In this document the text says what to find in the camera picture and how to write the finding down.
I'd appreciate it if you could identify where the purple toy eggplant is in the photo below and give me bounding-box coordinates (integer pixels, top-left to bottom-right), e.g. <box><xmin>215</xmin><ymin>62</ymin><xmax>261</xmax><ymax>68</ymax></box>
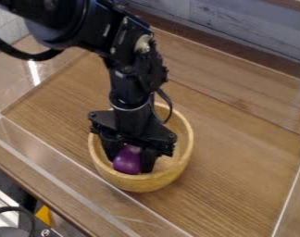
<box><xmin>112</xmin><ymin>144</ymin><xmax>142</xmax><ymax>175</ymax></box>

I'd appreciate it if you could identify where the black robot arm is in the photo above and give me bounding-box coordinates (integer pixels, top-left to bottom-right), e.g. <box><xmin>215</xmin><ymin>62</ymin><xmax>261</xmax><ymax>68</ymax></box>
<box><xmin>0</xmin><ymin>0</ymin><xmax>177</xmax><ymax>174</ymax></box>

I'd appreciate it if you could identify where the black cable lower left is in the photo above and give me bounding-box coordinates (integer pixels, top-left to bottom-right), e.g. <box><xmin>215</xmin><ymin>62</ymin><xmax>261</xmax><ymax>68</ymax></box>
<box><xmin>0</xmin><ymin>206</ymin><xmax>38</xmax><ymax>237</ymax></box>

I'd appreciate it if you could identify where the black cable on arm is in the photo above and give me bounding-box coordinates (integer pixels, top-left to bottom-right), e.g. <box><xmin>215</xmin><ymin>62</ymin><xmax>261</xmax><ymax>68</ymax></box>
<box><xmin>0</xmin><ymin>31</ymin><xmax>64</xmax><ymax>62</ymax></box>

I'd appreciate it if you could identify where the brown wooden bowl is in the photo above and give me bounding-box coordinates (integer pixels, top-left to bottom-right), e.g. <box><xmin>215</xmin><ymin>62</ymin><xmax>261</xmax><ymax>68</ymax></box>
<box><xmin>88</xmin><ymin>109</ymin><xmax>194</xmax><ymax>193</ymax></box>

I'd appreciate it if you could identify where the yellow black device corner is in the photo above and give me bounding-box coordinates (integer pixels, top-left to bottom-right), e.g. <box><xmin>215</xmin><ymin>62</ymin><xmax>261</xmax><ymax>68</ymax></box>
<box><xmin>35</xmin><ymin>205</ymin><xmax>63</xmax><ymax>237</ymax></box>

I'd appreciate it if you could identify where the clear acrylic front wall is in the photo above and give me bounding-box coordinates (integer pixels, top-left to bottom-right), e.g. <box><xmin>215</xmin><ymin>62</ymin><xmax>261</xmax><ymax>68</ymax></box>
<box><xmin>0</xmin><ymin>115</ymin><xmax>191</xmax><ymax>237</ymax></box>

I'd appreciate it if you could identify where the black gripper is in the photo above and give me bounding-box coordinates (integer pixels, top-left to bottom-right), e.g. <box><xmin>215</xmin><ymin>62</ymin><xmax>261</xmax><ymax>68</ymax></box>
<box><xmin>88</xmin><ymin>109</ymin><xmax>177</xmax><ymax>173</ymax></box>

